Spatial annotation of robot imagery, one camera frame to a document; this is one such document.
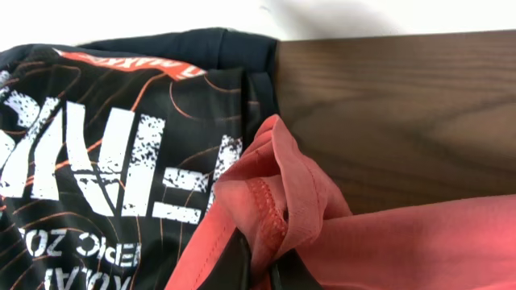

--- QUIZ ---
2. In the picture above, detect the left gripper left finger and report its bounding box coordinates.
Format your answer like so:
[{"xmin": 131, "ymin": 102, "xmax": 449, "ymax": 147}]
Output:
[{"xmin": 198, "ymin": 230, "xmax": 251, "ymax": 290}]

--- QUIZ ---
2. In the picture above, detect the folded navy printed t-shirt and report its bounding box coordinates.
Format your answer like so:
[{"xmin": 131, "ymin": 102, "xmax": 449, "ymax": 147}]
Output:
[{"xmin": 1, "ymin": 28, "xmax": 278, "ymax": 289}]

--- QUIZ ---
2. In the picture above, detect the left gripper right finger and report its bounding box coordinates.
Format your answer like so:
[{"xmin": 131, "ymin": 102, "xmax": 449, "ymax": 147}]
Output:
[{"xmin": 269, "ymin": 250, "xmax": 323, "ymax": 290}]

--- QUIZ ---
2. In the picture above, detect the red-orange t-shirt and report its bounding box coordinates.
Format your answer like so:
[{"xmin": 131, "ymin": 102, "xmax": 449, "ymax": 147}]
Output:
[{"xmin": 167, "ymin": 115, "xmax": 515, "ymax": 289}]

